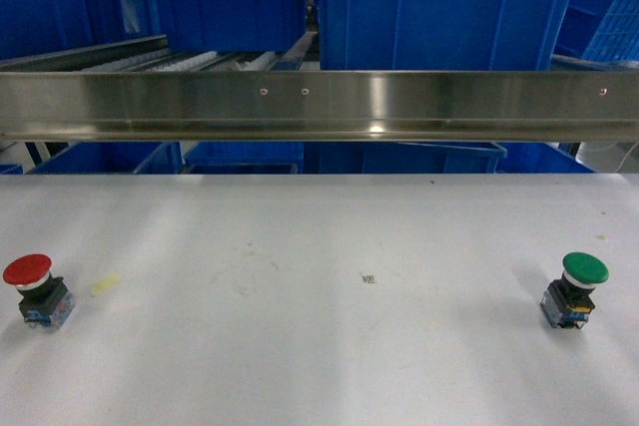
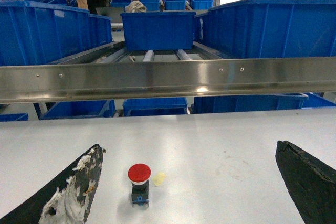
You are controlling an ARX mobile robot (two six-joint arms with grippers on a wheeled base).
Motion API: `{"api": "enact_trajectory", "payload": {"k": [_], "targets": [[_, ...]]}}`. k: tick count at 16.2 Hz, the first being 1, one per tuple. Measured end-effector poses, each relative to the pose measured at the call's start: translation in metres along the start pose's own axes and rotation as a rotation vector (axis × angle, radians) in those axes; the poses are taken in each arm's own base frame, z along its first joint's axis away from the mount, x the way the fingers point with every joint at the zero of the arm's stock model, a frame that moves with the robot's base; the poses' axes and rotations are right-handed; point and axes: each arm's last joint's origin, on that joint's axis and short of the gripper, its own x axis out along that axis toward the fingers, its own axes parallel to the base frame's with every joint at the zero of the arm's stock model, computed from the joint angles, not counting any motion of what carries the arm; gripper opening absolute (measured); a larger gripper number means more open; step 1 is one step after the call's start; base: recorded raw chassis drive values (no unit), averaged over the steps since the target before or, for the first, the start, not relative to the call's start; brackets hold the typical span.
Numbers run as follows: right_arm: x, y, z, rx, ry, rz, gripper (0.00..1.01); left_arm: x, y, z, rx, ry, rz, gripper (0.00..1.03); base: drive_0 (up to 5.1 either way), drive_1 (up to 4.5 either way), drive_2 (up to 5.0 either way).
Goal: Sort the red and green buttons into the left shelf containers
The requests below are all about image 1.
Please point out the green mushroom push button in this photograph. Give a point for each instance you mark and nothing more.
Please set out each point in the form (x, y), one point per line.
(566, 302)

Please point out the lower blue bin right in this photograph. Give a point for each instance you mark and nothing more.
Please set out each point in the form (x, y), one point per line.
(387, 158)

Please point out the lower blue bin centre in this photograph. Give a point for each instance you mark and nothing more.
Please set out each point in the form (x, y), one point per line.
(245, 158)

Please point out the lower blue bin left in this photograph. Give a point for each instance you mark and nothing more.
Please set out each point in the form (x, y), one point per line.
(115, 158)

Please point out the large blue bin right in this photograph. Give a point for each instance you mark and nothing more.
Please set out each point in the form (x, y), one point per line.
(468, 35)

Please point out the medium blue bin centre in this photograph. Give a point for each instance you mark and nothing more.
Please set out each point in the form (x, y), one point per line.
(232, 25)

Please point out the yellow tape scrap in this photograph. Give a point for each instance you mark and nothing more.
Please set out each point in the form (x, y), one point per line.
(104, 284)

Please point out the red mushroom push button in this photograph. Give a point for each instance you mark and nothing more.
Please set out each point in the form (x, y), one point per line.
(45, 299)

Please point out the blue bin far left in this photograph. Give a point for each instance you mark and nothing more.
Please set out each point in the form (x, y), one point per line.
(34, 27)

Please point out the blue perforated crate right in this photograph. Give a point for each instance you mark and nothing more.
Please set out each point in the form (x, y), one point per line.
(616, 37)

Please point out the stainless steel shelf rail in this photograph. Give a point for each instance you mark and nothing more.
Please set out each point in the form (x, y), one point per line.
(321, 106)

